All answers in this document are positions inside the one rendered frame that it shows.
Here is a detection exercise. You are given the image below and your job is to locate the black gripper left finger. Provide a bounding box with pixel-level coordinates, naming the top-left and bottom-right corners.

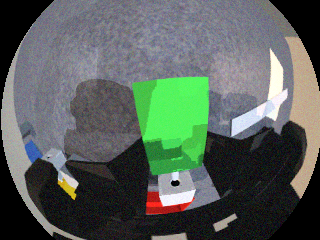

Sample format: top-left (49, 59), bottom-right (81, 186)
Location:
top-left (65, 136), bottom-right (149, 215)

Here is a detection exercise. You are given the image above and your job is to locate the yellow block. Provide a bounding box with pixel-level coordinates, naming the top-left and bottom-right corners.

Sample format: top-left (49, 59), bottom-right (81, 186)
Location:
top-left (57, 179), bottom-right (77, 199)

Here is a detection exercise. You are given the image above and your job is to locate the red tray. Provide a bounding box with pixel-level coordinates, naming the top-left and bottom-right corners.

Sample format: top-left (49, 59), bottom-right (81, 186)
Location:
top-left (145, 192), bottom-right (195, 215)

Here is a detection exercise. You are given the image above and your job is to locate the blue tray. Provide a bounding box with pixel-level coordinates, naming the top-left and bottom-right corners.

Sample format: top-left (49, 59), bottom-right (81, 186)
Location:
top-left (24, 140), bottom-right (43, 164)

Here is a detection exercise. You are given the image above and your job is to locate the white flat bar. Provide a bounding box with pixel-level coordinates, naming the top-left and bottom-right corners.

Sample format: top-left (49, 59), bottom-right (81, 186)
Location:
top-left (231, 89), bottom-right (288, 137)

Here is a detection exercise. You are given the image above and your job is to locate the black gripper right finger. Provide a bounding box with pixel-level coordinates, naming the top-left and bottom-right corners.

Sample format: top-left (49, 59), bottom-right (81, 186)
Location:
top-left (203, 127), bottom-right (275, 199)

